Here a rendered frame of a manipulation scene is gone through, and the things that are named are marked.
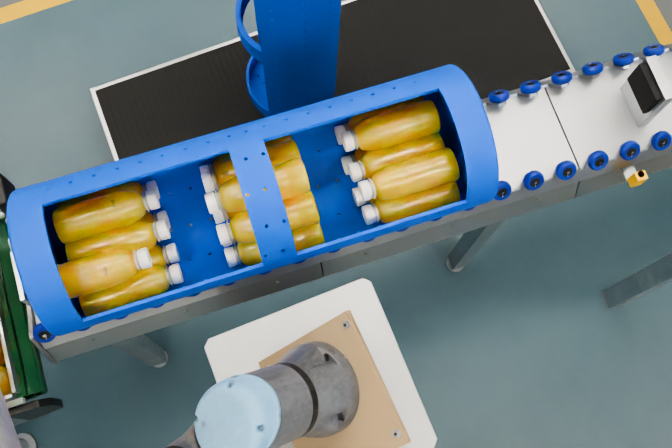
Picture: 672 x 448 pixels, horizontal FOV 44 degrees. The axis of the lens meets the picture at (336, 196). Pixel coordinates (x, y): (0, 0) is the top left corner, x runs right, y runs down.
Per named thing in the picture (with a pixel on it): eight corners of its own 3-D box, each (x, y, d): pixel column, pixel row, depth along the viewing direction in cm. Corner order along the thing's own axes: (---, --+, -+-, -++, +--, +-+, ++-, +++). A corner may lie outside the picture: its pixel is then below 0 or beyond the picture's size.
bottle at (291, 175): (299, 160, 162) (211, 187, 160) (300, 153, 155) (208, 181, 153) (310, 194, 161) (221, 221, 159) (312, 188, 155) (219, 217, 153)
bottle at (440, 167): (444, 143, 167) (360, 168, 165) (456, 150, 160) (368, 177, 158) (451, 175, 169) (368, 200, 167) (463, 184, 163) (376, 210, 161)
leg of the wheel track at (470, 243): (466, 269, 271) (510, 217, 211) (449, 274, 271) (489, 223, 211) (460, 252, 273) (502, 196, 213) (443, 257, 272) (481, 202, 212)
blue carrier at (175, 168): (481, 216, 178) (513, 177, 151) (73, 344, 168) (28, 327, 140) (435, 96, 185) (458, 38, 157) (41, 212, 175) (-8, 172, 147)
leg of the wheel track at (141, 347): (170, 364, 260) (128, 337, 200) (152, 370, 259) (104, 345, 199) (165, 346, 261) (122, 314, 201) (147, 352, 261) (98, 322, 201)
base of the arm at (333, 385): (369, 429, 131) (333, 447, 122) (295, 439, 139) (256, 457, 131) (346, 333, 132) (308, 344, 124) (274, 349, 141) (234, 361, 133)
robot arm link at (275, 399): (327, 411, 123) (269, 436, 112) (277, 462, 129) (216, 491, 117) (281, 346, 127) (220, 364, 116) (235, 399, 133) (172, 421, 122)
